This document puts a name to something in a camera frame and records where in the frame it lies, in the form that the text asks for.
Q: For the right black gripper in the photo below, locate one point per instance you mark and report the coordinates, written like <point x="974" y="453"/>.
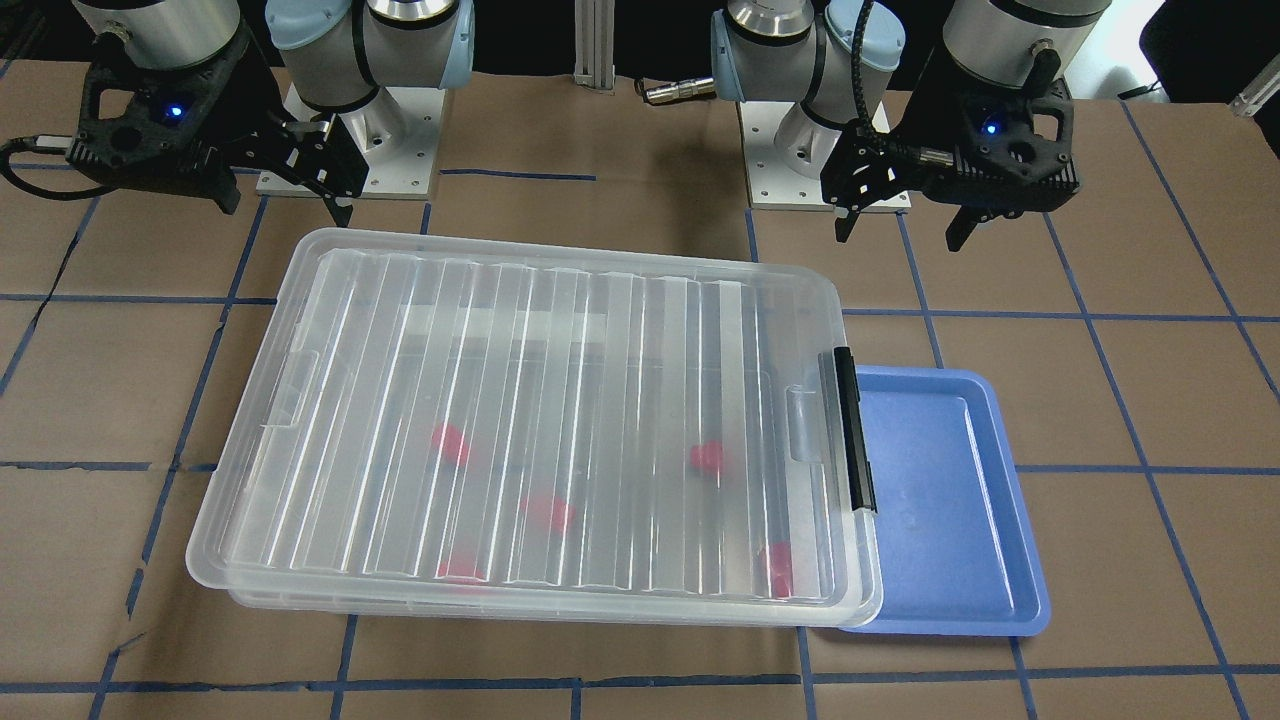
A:
<point x="238" y="118"/>

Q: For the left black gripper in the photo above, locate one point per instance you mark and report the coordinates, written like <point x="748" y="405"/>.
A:
<point x="918" y="130"/>

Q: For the clear plastic box lid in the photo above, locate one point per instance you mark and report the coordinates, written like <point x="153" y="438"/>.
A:
<point x="582" y="373"/>

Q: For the red block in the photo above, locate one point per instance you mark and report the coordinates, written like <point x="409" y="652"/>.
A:
<point x="707" y="459"/>
<point x="450" y="444"/>
<point x="774" y="561"/>
<point x="548" y="514"/>

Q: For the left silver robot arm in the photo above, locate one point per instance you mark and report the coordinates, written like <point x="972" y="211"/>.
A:
<point x="836" y="61"/>

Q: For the blue plastic tray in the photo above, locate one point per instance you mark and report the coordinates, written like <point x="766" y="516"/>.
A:
<point x="957" y="550"/>

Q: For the red block front edge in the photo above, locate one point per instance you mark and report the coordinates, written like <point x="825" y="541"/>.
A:
<point x="461" y="569"/>

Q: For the clear plastic storage box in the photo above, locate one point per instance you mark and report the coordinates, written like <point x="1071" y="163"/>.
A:
<point x="857" y="607"/>

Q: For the metal cable connector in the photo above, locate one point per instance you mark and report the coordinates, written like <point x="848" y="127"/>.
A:
<point x="686" y="90"/>

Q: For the black box latch handle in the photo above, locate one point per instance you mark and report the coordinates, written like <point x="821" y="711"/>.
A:
<point x="857" y="459"/>

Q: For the aluminium frame post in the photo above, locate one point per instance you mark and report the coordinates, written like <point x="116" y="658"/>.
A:
<point x="593" y="39"/>

